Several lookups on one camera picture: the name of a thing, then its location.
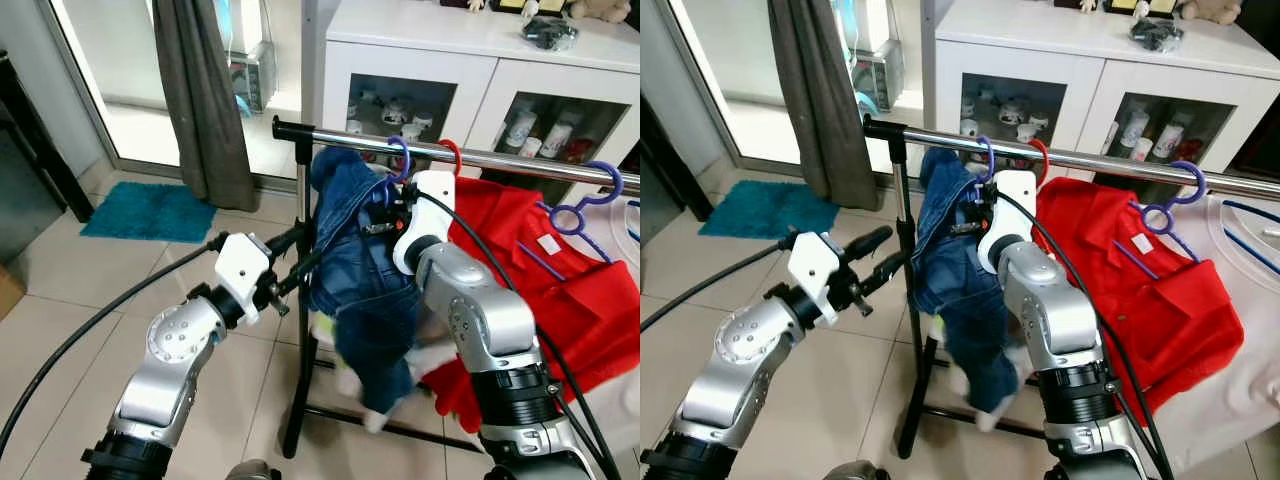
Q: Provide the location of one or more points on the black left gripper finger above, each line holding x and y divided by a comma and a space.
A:
307, 270
884, 273
290, 240
866, 243

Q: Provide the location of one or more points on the purple plastic hanger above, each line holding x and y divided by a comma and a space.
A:
992, 160
1199, 182
408, 160
619, 182

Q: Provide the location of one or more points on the blue denim shorts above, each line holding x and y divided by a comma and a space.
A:
365, 290
960, 290

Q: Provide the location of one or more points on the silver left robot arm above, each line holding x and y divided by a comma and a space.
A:
170, 350
740, 350

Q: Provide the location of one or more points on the red hanger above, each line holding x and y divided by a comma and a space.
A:
1045, 152
458, 155

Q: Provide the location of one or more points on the blue hanger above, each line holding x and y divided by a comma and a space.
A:
1250, 250
633, 236

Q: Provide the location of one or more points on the white mug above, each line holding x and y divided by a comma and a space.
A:
1012, 112
395, 112

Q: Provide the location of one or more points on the teal floor mat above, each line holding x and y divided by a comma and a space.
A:
150, 212
770, 210

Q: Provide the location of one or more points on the black chrome clothes rack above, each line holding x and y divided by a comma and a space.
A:
500, 162
1090, 159

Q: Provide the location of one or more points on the grey curtain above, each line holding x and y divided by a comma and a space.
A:
205, 100
820, 100

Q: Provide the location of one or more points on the white printed cup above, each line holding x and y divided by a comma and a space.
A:
1168, 140
557, 140
1133, 130
520, 130

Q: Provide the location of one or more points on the white glass door cabinet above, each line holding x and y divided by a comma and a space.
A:
1030, 45
420, 45

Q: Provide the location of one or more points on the grey metal appliance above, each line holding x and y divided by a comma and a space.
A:
255, 70
870, 70

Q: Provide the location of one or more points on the grey left robot knee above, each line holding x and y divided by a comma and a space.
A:
252, 472
860, 472

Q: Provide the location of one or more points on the red polo shirt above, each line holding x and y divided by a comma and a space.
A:
570, 310
1170, 310

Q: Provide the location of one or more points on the glass sliding door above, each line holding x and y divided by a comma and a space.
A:
120, 80
730, 80

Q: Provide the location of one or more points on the black shelf desk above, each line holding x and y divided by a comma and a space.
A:
30, 150
660, 160

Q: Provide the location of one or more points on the plain white t-shirt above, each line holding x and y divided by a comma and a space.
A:
625, 215
1250, 330

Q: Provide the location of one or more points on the black bundle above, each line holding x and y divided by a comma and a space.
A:
1158, 33
550, 33

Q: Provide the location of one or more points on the small printed cardboard box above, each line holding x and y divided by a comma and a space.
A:
10, 295

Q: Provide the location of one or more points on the beige teddy bear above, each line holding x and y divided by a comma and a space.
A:
600, 10
1210, 10

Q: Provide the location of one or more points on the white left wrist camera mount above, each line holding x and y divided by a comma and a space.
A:
243, 268
815, 268

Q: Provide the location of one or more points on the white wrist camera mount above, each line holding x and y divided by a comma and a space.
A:
430, 200
243, 268
815, 268
1012, 200

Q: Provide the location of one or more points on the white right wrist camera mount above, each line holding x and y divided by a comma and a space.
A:
430, 200
1012, 200

